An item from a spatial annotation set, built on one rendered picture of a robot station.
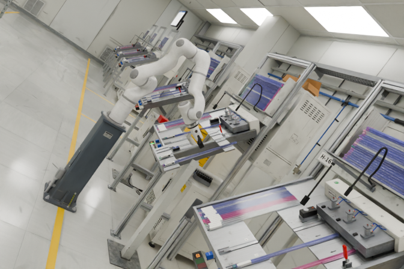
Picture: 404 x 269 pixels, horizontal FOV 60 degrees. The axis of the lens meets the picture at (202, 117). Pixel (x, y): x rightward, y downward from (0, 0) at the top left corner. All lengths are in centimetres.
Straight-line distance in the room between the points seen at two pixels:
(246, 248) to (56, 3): 1017
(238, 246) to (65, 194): 146
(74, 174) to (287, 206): 149
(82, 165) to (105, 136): 26
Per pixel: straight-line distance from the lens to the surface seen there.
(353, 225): 169
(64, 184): 267
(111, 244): 266
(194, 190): 276
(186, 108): 217
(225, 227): 176
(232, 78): 413
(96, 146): 255
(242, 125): 272
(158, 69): 242
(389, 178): 179
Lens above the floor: 127
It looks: 4 degrees down
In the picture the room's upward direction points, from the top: 36 degrees clockwise
